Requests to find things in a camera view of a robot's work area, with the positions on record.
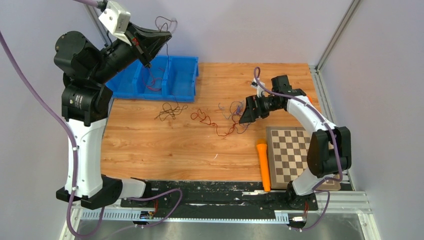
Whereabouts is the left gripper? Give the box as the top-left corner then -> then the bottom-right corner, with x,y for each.
89,20 -> 171,84

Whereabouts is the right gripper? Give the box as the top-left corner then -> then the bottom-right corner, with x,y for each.
238,94 -> 282,125

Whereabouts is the brown wire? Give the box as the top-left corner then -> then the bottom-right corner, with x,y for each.
154,15 -> 189,122

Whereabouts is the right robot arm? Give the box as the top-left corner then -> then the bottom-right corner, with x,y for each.
239,74 -> 352,209

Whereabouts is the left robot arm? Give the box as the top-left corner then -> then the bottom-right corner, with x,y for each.
53,23 -> 172,210

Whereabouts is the orange cylinder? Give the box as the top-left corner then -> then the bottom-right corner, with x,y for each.
256,139 -> 271,192

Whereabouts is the blue three-compartment bin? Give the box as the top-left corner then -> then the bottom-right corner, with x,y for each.
106,55 -> 199,103

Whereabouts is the wooden chessboard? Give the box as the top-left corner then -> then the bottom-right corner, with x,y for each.
265,126 -> 342,192

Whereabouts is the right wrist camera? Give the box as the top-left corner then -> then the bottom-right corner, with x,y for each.
250,78 -> 265,97

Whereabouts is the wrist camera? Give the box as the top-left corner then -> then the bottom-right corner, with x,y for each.
98,0 -> 131,41
250,78 -> 265,97

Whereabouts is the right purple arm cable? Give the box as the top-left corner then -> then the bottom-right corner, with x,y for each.
253,66 -> 344,232

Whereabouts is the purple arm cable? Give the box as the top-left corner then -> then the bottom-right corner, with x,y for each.
0,0 -> 184,239
253,66 -> 344,232

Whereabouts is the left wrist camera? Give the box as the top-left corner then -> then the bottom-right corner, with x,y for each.
98,0 -> 131,41

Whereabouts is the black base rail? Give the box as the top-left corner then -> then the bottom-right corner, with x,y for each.
120,180 -> 318,220

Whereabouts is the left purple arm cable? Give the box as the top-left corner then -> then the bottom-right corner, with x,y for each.
0,0 -> 184,239

